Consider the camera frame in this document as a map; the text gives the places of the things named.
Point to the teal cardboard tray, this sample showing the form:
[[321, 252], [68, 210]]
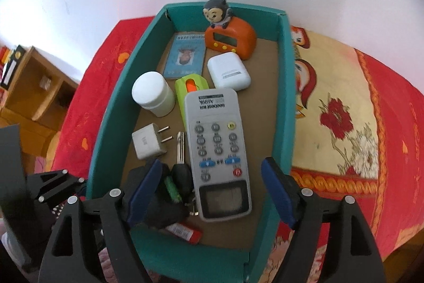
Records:
[[234, 251]]

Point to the black plastic holder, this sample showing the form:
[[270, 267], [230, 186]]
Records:
[[159, 199]]

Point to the white remote control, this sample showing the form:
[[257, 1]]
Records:
[[217, 150]]

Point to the white earbuds case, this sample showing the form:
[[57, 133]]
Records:
[[228, 71]]

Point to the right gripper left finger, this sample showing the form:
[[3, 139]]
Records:
[[84, 228]]

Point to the white USB charger plug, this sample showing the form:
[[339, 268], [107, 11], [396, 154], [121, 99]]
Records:
[[148, 141]]

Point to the green orange utility knife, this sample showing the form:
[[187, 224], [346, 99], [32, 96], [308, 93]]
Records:
[[187, 84]]

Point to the white plastic jar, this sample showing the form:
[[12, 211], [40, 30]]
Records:
[[152, 92]]

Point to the blue card booklet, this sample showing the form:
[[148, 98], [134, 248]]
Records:
[[186, 56]]

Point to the orange monkey digital timer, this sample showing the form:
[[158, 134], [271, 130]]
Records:
[[226, 32]]

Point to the red floral blanket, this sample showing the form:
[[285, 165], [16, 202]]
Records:
[[358, 127]]

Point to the black key with rings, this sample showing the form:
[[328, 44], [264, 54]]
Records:
[[182, 176]]

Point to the wooden shelf cabinet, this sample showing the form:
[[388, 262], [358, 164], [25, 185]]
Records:
[[35, 96]]

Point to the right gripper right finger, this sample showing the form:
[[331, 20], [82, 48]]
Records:
[[351, 253]]

